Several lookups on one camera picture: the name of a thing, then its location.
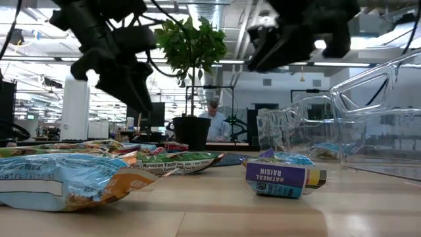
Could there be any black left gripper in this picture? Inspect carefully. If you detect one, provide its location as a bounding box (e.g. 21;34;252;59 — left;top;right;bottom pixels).
49;9;155;115

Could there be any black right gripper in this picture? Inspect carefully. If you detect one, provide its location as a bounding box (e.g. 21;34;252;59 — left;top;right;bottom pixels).
247;0;361;73

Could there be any blue bar red end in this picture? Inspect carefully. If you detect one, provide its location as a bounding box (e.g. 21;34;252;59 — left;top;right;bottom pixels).
139;143;168;155

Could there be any blue granola bar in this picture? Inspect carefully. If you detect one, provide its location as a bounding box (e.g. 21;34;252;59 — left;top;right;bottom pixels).
307;142;343;162

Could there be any blue bar purple end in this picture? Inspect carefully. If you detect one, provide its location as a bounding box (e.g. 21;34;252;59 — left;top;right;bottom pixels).
241;147;328;199

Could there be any black computer monitor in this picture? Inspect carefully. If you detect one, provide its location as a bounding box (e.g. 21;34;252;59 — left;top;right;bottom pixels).
0;78;18;142
126;101;166;133

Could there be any green plant in black pot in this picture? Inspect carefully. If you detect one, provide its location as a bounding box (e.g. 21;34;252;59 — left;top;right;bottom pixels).
153;16;228;151

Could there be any clear plastic bin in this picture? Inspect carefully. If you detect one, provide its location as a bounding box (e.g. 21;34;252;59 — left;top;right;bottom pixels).
285;94;345;163
255;107;299;154
330;48;421;182

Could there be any person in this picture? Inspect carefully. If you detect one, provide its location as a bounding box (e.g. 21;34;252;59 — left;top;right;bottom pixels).
198;99;233;142

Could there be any light blue bar orange end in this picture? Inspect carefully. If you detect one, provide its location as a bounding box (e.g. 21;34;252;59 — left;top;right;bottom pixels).
0;152;161;213

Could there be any round dark woven placemat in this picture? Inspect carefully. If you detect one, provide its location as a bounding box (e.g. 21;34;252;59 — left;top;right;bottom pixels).
212;152;254;167

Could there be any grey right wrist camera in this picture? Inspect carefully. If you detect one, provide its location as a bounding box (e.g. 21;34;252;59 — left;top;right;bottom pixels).
247;14;282;45

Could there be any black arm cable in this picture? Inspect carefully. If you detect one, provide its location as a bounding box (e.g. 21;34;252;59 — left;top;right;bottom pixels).
144;0;198;79
364;0;421;107

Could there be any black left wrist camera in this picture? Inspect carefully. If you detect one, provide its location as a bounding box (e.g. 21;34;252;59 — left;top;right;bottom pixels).
112;25;157;55

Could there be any black aluminium table frame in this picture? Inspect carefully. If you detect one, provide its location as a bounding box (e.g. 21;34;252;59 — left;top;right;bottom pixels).
0;140;260;153

